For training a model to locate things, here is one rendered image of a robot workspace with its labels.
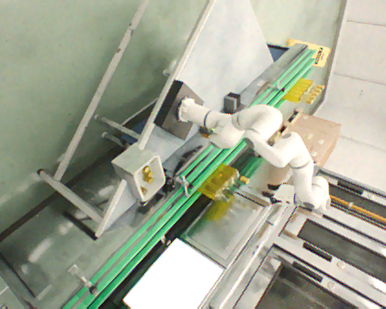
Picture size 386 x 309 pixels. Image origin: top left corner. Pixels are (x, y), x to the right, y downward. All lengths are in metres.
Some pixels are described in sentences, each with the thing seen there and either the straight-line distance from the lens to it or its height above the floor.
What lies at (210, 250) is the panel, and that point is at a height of 1.19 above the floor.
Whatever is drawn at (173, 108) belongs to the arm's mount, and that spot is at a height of 0.81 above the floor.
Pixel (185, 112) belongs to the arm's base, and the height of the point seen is 0.85.
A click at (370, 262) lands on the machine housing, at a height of 1.87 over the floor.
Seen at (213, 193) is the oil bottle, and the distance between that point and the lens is 1.62.
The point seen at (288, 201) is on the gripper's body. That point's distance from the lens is 1.38.
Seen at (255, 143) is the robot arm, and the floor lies 1.33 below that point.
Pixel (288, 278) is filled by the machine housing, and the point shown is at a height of 1.57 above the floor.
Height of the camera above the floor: 1.71
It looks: 31 degrees down
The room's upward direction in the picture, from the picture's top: 115 degrees clockwise
